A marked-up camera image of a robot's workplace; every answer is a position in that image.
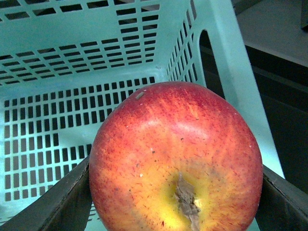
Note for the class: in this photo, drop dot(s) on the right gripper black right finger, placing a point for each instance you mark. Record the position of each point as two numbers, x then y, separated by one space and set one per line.
282 206

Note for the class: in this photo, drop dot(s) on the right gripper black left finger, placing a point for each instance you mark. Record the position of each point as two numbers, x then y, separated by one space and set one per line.
64 207

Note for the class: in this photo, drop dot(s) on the red yellow apple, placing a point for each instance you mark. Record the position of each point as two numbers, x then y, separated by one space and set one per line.
175 156

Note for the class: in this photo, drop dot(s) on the light blue plastic basket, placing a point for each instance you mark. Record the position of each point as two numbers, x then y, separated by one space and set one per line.
65 65

